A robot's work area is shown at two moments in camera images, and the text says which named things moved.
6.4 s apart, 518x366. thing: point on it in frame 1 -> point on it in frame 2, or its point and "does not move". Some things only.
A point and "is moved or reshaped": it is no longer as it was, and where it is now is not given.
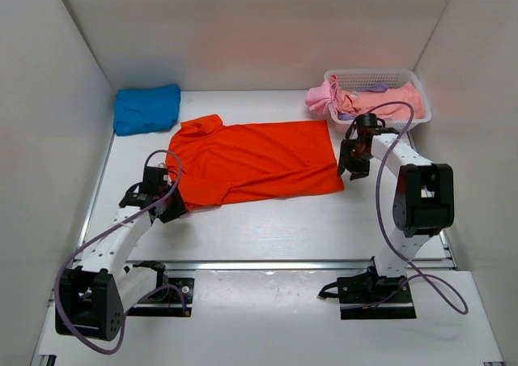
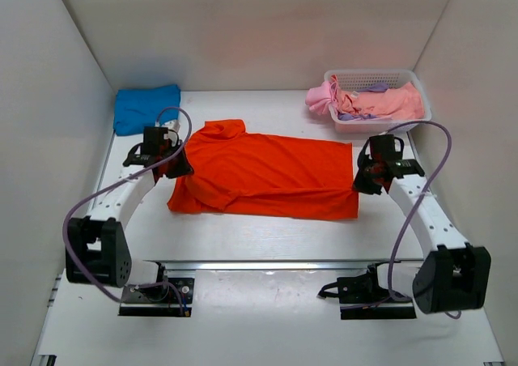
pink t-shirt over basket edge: x=319 y=98 does not move
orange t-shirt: x=225 y=163 is moved or reshaped
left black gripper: x=180 y=207 -> x=184 y=168
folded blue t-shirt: x=146 y=110 does not move
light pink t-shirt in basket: x=360 y=102 does not move
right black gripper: x=355 y=171 -> x=359 y=185
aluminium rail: x=269 y=265 does not move
